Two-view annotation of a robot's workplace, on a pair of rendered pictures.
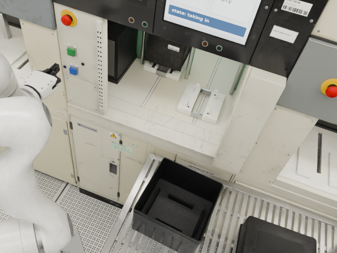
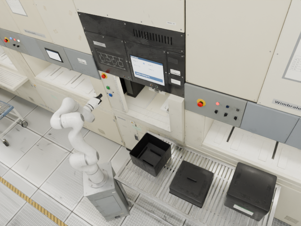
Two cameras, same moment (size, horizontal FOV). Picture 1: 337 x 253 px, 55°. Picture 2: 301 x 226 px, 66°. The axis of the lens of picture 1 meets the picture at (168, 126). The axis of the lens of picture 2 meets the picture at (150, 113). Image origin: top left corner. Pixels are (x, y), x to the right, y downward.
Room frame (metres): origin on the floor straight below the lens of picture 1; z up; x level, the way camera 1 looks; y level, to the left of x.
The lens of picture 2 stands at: (-0.31, -0.68, 2.70)
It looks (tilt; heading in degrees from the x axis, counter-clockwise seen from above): 49 degrees down; 28
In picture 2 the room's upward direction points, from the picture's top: 10 degrees counter-clockwise
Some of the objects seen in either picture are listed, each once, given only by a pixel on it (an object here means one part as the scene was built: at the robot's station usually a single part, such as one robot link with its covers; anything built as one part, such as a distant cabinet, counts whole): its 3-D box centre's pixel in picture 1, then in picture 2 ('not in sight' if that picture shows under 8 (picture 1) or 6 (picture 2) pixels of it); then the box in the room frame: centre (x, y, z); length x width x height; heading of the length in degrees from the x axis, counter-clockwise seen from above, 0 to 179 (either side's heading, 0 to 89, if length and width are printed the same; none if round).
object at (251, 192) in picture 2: not in sight; (248, 191); (0.54, -0.96, 0.89); 0.29 x 0.29 x 0.25; 81
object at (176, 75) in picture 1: (167, 62); (161, 85); (1.51, 0.08, 0.89); 0.22 x 0.21 x 0.04; 170
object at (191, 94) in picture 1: (201, 102); (173, 105); (1.24, -0.14, 0.89); 0.22 x 0.21 x 0.04; 170
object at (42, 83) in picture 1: (38, 86); (93, 103); (0.82, 0.49, 1.20); 0.11 x 0.10 x 0.07; 170
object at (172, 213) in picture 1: (177, 206); (151, 154); (0.65, -0.10, 0.85); 0.28 x 0.28 x 0.17; 74
